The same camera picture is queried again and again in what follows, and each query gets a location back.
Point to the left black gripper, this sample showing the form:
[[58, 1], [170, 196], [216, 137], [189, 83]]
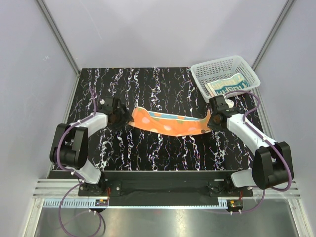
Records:
[[126, 119]]

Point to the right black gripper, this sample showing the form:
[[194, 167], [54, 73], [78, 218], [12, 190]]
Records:
[[211, 125]]

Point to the rabbit print towel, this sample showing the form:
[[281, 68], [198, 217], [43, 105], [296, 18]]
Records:
[[223, 86]]

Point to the orange dotted checkered towel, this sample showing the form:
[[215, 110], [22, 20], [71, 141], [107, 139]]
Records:
[[168, 124]]

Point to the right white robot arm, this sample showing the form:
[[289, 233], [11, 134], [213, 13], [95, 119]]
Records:
[[272, 165]]

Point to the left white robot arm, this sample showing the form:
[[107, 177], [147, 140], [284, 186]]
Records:
[[69, 148]]

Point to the white plastic mesh basket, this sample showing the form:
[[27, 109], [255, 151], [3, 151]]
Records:
[[228, 76]]

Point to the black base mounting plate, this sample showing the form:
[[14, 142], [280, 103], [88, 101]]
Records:
[[163, 185]]

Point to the aluminium frame rail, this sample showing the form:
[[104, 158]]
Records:
[[67, 193]]

